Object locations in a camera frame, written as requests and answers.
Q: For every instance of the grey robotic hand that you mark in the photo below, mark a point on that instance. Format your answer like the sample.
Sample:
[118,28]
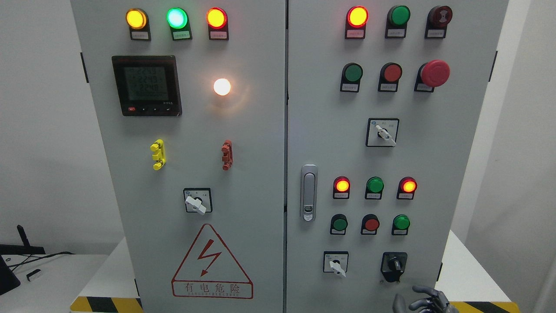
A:
[436,302]

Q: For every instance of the black rotary knob switch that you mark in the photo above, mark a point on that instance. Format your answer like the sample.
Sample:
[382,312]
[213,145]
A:
[393,266]

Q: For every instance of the green indicator light lower right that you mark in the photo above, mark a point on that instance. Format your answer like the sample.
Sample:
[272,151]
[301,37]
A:
[400,225]

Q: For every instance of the red push button lower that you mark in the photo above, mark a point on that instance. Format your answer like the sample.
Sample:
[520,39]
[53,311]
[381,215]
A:
[369,225]

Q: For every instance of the red push button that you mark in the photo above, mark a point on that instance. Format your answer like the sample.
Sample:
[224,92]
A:
[390,74]
[369,225]

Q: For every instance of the red indicator light middle right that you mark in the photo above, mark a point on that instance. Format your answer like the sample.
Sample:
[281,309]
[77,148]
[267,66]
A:
[406,188]

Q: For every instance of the green push button lower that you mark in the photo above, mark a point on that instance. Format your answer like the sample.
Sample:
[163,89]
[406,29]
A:
[338,224]

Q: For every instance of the green push button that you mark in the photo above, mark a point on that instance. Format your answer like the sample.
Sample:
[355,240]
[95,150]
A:
[338,224]
[350,77]

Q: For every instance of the green indicator light middle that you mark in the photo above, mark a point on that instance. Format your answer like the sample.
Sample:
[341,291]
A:
[374,188]

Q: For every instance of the red indicator light middle left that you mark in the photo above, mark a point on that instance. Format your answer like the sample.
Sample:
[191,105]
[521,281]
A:
[341,188]

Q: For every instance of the grey electrical control cabinet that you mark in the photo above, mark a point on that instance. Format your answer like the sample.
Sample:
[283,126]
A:
[284,60]

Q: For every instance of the red emergency stop button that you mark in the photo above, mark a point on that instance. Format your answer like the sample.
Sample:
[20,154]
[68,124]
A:
[432,74]

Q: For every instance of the red high voltage warning sticker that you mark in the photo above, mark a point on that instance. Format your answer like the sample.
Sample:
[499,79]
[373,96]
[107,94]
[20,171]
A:
[210,270]

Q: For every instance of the red push button upper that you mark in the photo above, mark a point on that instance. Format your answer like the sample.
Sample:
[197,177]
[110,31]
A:
[390,74]

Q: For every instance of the green push button upper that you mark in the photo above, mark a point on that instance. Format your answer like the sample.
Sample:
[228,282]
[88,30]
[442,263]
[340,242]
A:
[350,77]

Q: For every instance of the red terminal connector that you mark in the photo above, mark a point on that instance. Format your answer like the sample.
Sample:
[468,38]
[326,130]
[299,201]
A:
[227,155]

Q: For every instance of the dark red buzzer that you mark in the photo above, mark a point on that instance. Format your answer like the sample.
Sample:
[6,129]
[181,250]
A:
[437,21]

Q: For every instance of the green indicator light top right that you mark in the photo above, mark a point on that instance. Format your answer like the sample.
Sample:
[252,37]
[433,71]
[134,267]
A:
[397,19]

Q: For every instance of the red indicator light top right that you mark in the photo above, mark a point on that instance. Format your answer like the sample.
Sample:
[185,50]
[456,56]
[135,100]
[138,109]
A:
[356,22]

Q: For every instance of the white lit indicator lamp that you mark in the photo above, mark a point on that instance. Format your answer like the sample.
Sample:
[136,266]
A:
[222,87]

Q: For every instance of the yellow terminal connector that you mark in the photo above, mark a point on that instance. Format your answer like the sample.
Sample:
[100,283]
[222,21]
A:
[158,154]

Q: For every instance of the red indicator light left door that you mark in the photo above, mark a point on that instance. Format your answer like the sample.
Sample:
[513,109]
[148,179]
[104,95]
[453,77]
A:
[217,23]

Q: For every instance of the black digital power meter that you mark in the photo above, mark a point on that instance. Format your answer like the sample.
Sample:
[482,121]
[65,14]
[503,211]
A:
[147,86]

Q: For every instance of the green lit indicator light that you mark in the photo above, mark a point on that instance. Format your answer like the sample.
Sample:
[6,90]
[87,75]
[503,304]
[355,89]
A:
[179,25]

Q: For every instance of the small black white adapter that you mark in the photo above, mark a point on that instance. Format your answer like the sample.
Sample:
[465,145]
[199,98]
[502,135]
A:
[32,275]

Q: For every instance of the yellow indicator light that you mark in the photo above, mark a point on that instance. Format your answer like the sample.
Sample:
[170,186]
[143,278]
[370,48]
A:
[138,22]

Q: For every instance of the black object at left edge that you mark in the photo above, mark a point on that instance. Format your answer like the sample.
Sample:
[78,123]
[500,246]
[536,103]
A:
[8,280]

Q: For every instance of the black device with antenna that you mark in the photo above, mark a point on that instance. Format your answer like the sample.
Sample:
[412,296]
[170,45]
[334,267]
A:
[25,248]

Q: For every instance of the lower white selector switch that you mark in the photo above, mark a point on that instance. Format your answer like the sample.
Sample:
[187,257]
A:
[335,262]

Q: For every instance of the upper right selector switch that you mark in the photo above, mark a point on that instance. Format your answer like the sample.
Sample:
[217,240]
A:
[382,132]

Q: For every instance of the silver door latch handle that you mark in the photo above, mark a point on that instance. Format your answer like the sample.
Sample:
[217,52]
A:
[308,192]

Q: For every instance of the left door selector switch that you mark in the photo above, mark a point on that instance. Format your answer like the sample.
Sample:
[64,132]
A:
[198,200]

